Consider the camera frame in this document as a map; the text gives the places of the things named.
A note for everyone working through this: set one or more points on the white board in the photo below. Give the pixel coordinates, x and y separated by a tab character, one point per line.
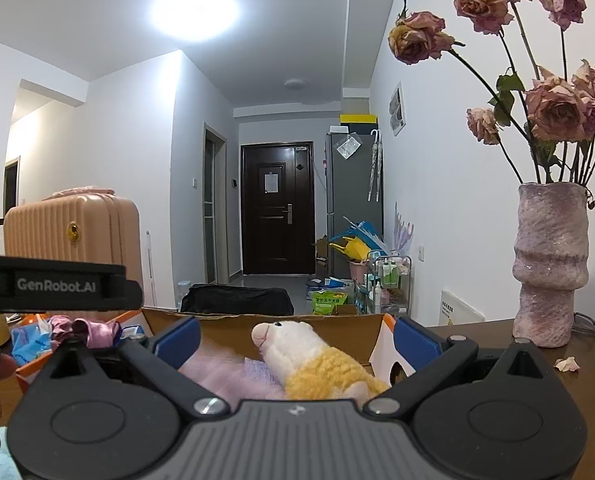
460	310

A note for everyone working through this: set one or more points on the magenta satin scrunchie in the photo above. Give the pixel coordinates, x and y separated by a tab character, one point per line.
66	329

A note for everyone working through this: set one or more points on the blue soft tissue pack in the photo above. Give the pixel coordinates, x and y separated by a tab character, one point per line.
30	342

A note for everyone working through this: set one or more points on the white folded umbrella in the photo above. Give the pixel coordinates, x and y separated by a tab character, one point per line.
375	165

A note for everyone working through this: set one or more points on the orange cardboard box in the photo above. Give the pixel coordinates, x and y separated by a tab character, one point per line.
287	325

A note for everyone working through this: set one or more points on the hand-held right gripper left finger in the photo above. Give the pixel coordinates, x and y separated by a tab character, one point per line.
177	340

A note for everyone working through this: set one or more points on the fallen pink rose petal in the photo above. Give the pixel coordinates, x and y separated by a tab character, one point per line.
567	364

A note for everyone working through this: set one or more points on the purple knit washcloth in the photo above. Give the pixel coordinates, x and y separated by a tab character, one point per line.
260	372

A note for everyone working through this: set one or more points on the metal trolley rack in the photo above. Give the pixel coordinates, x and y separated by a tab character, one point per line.
390	285

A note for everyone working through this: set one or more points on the black bag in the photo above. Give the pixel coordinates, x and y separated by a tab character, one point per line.
237	300

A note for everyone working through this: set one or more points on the pink textured vase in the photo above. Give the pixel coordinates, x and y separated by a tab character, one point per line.
550	260

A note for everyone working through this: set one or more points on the dark brown entrance door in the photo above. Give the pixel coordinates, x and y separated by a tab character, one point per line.
277	230

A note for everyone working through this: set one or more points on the clear plastic pouch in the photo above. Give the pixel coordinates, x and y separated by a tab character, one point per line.
347	146

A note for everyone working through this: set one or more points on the pink bucket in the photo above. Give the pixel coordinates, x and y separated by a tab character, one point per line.
358	270

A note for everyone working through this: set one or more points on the white wall panel box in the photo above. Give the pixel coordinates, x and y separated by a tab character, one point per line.
397	110

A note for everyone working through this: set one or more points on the pale pink satin scrunchie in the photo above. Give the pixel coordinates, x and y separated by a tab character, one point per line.
102	334

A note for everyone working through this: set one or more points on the small round ceiling lamp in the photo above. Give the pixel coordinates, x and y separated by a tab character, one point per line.
294	83

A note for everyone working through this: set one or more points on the black eyeglasses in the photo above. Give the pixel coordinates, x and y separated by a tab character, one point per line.
586	322

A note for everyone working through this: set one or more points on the pink cloth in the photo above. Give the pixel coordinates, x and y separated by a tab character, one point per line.
85	194

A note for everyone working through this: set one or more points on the small blue tissue packet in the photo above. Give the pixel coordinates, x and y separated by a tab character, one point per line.
135	331

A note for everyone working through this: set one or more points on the yellow and black box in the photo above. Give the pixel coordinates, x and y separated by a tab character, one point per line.
358	119

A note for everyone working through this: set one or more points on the green printed bag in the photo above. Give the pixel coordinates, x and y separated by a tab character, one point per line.
329	304

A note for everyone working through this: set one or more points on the pink ribbed suitcase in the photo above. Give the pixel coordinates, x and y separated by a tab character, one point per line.
42	232

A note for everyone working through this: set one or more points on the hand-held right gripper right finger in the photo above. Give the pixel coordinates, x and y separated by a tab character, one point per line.
418	337

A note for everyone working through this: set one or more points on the lilac fluffy cloth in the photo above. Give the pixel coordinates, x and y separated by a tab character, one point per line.
217	375

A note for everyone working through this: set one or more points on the grey side door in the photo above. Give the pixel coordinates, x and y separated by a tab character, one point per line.
212	210

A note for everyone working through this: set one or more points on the bunch of dried pink roses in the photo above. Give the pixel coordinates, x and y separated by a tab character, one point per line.
552	105

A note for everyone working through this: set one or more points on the large bright ceiling lamp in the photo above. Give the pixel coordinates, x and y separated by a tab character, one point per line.
195	12

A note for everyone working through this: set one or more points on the brown cardboard carton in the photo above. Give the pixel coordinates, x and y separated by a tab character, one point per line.
321	255

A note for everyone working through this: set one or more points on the grey refrigerator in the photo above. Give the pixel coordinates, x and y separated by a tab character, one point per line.
350	190

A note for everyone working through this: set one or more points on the white and yellow plush toy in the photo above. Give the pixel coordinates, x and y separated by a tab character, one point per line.
302	352

